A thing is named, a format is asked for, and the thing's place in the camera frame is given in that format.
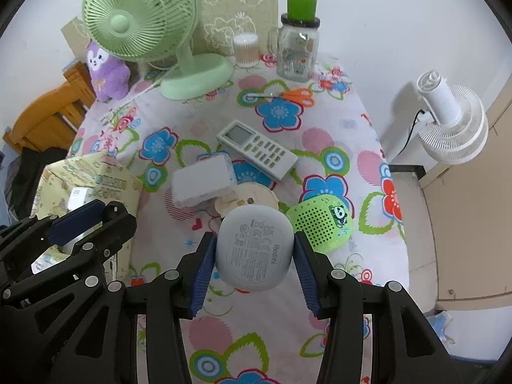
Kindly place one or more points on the wooden chair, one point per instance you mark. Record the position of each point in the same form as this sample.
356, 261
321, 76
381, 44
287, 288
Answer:
44, 116

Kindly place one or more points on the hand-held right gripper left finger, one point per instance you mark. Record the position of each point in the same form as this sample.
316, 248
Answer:
202, 276

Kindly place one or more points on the orange scissors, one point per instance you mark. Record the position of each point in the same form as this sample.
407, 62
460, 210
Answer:
298, 96

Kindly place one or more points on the yellow patterned storage box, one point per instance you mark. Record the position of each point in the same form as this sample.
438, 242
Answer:
104, 176

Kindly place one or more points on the purple plush toy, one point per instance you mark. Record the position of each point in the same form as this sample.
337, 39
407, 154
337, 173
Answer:
108, 76

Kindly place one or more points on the floral tablecloth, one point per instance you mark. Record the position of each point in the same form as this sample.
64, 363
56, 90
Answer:
260, 328

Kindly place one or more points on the white standing fan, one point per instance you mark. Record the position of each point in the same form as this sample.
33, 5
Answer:
452, 128

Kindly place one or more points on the white remote control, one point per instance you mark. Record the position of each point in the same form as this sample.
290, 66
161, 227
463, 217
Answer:
256, 148

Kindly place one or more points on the light blue crumpled bag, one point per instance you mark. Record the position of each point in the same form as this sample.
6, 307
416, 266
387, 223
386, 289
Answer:
442, 324

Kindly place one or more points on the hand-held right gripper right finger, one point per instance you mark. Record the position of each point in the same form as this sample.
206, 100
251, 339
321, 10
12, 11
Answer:
310, 280

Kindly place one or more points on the cream round case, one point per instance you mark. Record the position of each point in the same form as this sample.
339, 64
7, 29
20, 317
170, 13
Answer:
256, 194

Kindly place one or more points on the cotton swab container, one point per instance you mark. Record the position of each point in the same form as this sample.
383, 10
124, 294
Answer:
246, 52

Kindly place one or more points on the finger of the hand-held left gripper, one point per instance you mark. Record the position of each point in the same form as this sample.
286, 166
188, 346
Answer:
92, 258
76, 220

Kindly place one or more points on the beige wooden panel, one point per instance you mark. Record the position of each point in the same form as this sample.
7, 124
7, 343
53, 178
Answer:
468, 228

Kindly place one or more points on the glass jar with green lid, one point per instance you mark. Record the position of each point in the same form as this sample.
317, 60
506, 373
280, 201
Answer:
298, 56

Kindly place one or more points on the green round speaker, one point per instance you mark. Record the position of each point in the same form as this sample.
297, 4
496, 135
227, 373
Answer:
316, 220

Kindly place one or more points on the white earbuds case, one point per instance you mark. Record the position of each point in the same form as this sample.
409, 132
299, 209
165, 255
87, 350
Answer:
256, 248

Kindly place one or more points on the green desk fan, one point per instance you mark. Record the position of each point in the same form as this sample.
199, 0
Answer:
120, 24

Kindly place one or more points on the black clothing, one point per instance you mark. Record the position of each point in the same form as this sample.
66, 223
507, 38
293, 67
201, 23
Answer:
36, 168

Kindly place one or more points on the white rectangular box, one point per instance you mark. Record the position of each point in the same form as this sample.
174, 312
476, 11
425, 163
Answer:
204, 180

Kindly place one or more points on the white charger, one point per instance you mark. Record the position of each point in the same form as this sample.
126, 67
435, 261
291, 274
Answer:
80, 199

